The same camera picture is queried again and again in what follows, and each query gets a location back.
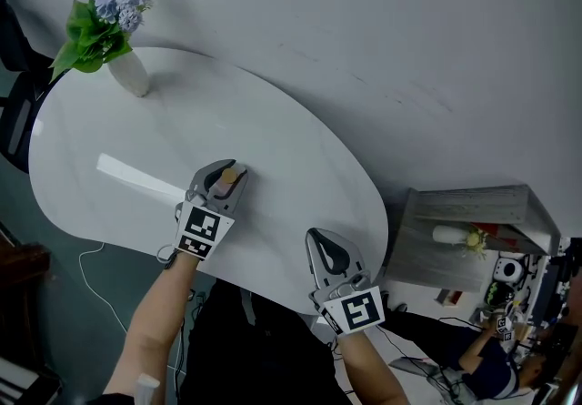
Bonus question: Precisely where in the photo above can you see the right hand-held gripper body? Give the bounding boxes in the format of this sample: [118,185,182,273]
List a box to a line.
[308,270,387,337]

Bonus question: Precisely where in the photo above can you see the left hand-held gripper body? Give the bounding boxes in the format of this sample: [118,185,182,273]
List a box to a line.
[174,187,236,262]

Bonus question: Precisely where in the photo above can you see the small bottle with tan cap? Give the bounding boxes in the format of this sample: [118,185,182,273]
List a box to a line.
[217,167,241,197]

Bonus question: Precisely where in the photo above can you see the white patch on forearm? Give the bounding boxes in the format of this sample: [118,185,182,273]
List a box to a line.
[135,372,162,405]

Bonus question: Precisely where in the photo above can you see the person's left forearm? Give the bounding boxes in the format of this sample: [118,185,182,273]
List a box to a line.
[101,251,202,396]

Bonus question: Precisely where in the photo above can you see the person's right forearm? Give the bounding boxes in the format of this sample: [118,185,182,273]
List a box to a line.
[335,329,411,405]

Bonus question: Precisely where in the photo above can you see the white oval table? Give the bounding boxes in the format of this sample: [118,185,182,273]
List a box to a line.
[27,46,389,318]

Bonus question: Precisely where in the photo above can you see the grey wooden shelf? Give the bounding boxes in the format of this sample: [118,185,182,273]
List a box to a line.
[385,184,561,294]

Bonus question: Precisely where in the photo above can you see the small white vase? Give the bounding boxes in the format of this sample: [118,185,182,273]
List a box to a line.
[431,224,472,245]

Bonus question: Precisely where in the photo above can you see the person's black clothing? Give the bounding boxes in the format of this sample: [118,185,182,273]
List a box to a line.
[178,278,355,405]

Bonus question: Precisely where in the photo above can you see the yellow flower bunch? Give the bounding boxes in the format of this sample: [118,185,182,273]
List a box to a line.
[461,228,491,260]

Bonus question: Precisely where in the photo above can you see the white ribbed vase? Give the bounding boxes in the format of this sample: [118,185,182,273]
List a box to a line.
[106,49,151,98]

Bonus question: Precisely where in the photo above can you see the red flat item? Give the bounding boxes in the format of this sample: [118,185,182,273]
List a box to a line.
[480,221,522,246]

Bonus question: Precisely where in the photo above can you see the white round device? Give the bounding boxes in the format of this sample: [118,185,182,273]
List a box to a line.
[494,257,525,282]

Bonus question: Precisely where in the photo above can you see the blue flower bouquet green leaves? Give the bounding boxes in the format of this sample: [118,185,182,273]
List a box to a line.
[48,0,155,84]

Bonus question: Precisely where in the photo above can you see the black office chair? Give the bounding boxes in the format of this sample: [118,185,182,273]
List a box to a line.
[0,0,59,175]

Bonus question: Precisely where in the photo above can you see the dark wooden furniture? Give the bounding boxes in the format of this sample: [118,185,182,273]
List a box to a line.
[0,220,52,370]

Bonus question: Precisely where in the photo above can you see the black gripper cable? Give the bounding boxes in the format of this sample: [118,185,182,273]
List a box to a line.
[156,245,204,380]

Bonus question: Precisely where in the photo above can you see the white floor cable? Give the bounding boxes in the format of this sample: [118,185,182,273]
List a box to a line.
[77,242,129,334]

